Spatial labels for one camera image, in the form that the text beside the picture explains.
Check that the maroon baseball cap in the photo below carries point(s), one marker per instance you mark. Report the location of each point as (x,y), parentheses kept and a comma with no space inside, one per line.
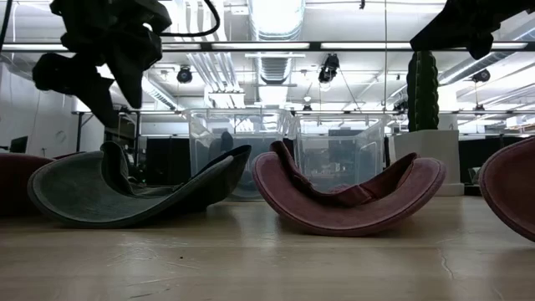
(347,213)
(21,184)
(510,188)

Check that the green cactus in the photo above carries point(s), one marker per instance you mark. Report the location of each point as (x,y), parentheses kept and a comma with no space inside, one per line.
(423,92)

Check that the black monitor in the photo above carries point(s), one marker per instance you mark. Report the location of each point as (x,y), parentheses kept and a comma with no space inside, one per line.
(18,145)

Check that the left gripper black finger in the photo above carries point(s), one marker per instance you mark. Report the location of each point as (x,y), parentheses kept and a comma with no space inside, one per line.
(71,77)
(134,58)

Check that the silver ventilation duct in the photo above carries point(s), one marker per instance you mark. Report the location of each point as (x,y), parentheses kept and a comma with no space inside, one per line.
(276,25)

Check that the clear plastic bin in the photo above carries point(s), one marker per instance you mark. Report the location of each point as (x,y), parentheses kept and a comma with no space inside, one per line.
(342,150)
(200,138)

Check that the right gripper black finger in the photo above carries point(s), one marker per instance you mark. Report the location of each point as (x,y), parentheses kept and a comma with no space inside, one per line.
(480,48)
(443,35)

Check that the black partition panel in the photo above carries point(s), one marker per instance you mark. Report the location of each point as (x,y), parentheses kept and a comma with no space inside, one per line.
(497,159)
(167,161)

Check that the thin vertical pole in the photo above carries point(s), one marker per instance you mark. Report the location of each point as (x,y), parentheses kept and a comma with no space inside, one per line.
(385,62)

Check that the black ceiling camera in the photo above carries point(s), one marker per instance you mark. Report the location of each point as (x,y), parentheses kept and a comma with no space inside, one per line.
(329,67)
(184,75)
(481,75)

